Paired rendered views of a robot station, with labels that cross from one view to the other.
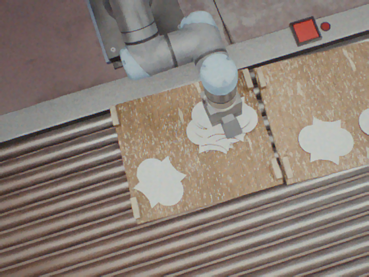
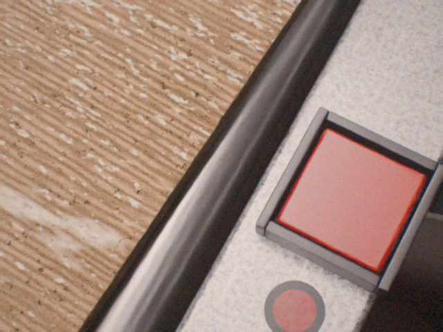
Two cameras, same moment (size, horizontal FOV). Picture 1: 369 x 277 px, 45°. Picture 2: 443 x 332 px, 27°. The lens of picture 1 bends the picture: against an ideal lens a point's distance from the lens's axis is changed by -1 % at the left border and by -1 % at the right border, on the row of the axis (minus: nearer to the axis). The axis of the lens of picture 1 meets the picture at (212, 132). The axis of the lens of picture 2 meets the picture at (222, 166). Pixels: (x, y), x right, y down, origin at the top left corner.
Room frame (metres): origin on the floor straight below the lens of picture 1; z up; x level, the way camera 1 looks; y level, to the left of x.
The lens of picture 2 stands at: (0.63, -0.48, 1.38)
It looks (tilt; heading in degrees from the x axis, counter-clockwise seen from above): 70 degrees down; 129
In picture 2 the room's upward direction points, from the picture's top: 4 degrees counter-clockwise
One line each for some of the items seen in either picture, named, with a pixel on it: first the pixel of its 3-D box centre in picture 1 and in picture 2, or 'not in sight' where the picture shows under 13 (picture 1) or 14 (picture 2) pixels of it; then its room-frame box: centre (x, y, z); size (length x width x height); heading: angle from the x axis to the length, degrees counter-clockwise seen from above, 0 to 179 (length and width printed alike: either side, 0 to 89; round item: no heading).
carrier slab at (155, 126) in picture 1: (194, 144); not in sight; (0.31, 0.06, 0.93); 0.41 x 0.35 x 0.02; 95
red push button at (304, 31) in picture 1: (305, 31); (351, 200); (0.59, -0.33, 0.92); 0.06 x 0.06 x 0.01; 7
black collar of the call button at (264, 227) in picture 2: (305, 31); (351, 200); (0.59, -0.33, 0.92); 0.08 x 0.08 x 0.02; 7
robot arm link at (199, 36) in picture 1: (196, 41); not in sight; (0.45, 0.00, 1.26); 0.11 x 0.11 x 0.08; 9
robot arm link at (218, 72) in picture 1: (219, 78); not in sight; (0.36, -0.04, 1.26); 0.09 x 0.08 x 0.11; 9
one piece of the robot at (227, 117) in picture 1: (224, 111); not in sight; (0.34, -0.04, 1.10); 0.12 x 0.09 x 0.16; 13
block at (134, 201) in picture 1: (136, 208); not in sight; (0.16, 0.24, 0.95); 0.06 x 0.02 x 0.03; 5
